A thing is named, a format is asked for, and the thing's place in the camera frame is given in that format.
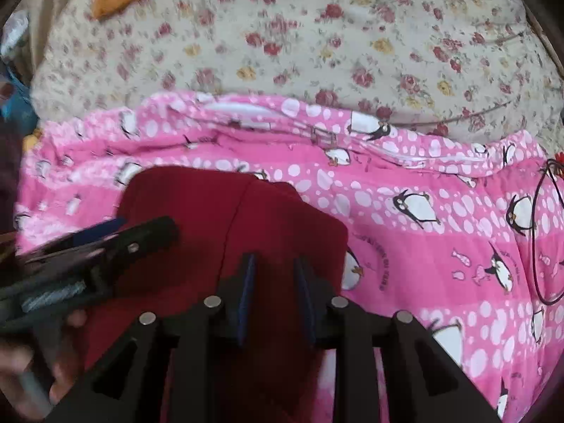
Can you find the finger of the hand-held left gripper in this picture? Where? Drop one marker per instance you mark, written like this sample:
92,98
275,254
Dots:
145,235
103,230

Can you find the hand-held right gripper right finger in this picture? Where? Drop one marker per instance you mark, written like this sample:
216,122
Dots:
304,299

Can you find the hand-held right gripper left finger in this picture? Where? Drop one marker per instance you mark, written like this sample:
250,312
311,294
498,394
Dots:
250,299

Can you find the dark red garment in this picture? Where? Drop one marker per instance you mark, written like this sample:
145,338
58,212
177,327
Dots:
198,211

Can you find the person's left hand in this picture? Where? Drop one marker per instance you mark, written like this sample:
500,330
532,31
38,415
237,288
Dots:
26,374

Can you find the pink penguin print blanket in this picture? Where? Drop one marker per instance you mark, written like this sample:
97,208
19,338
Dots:
440,251

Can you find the blue plastic bag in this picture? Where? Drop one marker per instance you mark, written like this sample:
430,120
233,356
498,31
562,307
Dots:
15,101

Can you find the grey beige fabric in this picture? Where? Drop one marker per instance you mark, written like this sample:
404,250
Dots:
48,4

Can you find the floral bed sheet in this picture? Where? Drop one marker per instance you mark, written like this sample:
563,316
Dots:
308,31

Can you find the red yellow printed blanket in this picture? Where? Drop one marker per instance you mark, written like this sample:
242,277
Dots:
558,158

